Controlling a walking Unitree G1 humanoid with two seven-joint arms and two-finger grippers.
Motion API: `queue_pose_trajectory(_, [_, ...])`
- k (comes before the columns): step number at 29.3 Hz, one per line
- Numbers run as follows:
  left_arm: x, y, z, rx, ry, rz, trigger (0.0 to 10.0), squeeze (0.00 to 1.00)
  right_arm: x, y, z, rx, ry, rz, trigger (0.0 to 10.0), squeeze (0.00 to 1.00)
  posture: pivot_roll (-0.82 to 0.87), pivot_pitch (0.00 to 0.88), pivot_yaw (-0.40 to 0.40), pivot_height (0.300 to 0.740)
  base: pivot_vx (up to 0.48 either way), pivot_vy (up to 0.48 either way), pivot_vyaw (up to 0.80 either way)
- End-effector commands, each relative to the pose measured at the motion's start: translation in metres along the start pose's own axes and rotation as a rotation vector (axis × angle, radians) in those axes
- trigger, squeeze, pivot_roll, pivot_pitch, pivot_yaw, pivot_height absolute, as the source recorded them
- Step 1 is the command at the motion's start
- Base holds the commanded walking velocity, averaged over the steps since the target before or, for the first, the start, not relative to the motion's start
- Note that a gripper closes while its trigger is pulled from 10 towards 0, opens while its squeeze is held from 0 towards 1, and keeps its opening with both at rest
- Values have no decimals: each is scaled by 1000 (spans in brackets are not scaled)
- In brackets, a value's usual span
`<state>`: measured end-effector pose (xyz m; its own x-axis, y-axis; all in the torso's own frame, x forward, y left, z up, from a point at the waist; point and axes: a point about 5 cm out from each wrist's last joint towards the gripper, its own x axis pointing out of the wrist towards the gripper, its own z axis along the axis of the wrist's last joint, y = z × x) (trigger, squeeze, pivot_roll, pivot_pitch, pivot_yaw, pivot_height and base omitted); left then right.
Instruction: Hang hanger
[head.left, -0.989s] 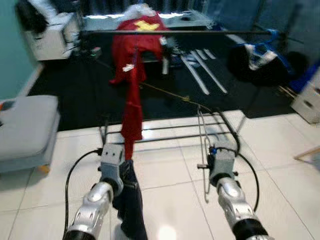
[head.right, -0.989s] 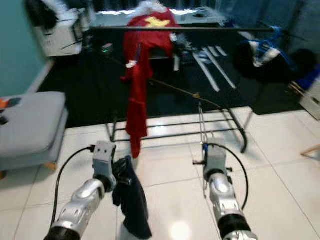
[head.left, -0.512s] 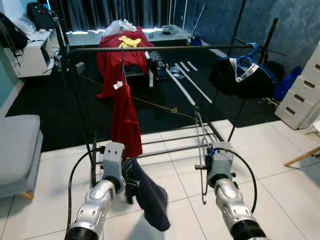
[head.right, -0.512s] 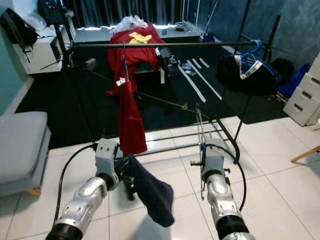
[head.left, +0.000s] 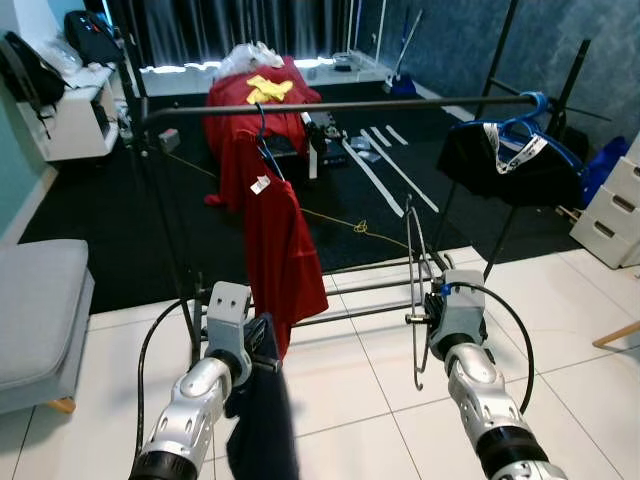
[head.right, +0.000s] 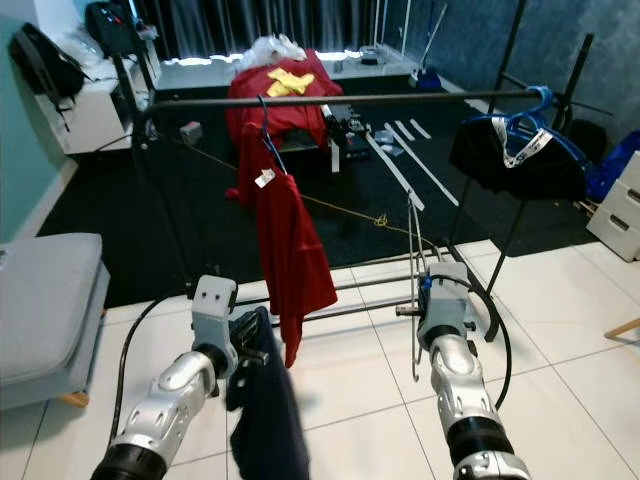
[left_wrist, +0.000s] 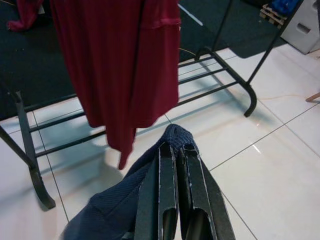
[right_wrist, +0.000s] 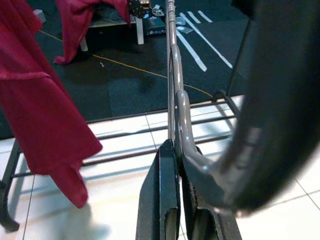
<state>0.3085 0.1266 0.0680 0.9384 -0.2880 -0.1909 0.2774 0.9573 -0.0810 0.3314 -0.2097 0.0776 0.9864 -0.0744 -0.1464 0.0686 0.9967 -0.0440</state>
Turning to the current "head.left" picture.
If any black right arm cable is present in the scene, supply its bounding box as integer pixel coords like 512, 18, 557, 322
450, 280, 536, 416

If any grey clothes hanger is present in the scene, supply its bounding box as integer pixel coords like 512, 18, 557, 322
403, 195, 451, 391

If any blue plastic clothes hanger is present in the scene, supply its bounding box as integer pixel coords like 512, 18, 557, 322
255, 100, 291, 181
470, 90, 586, 171

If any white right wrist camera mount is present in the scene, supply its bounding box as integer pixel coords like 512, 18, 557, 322
430, 270, 488, 346

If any grey upholstered ottoman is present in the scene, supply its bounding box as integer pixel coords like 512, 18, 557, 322
0, 238, 96, 416

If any light wooden furniture leg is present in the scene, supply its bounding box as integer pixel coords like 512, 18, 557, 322
592, 320, 640, 349

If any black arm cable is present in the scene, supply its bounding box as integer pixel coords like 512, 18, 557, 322
450, 280, 536, 416
135, 298, 211, 461

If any white shelf unit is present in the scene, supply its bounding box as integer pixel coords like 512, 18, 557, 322
20, 60, 131, 163

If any black metal clothes rack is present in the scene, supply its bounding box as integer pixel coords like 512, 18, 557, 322
120, 0, 591, 341

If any black floor carpet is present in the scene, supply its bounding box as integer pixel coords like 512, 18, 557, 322
20, 70, 640, 311

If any crumpled white plastic bag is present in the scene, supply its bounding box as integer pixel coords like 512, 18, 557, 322
215, 40, 286, 79

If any dark window curtain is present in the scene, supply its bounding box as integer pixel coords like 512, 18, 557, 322
105, 0, 386, 69

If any white drawer unit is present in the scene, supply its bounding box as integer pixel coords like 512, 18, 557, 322
570, 135, 640, 269

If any mop with blue head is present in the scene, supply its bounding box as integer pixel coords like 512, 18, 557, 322
385, 10, 426, 98

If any thin yellow string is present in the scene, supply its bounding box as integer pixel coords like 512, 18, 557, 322
300, 205, 411, 251

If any red flag covered table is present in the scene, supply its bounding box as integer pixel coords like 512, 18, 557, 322
203, 55, 323, 206

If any navy blue t-shirt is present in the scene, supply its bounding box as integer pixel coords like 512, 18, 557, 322
225, 315, 301, 480

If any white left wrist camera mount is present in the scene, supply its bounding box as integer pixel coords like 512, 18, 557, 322
205, 282, 253, 356

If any black machine with cables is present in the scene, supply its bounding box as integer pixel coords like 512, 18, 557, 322
305, 108, 346, 161

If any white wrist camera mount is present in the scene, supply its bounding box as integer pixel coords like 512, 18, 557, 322
430, 270, 488, 346
205, 282, 253, 356

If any black garment with white label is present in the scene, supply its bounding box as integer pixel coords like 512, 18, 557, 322
437, 118, 591, 209

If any blue fabric bag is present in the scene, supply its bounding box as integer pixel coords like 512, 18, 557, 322
580, 135, 631, 206

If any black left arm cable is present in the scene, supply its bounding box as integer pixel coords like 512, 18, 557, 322
135, 298, 211, 461

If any clear plastic bag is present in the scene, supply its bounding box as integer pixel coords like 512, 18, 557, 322
35, 40, 86, 76

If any black backpack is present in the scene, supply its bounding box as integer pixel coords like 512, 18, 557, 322
63, 10, 126, 66

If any red t-shirt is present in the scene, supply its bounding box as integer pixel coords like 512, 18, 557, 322
218, 128, 329, 359

